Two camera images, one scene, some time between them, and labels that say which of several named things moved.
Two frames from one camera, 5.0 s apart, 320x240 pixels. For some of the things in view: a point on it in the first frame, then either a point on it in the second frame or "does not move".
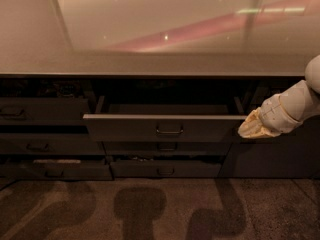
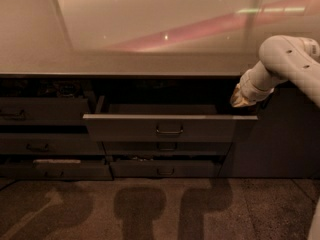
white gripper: (274, 114) → (248, 90)
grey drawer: (163, 169) does not move
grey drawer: (41, 111) does not move
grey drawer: (162, 123) does not move
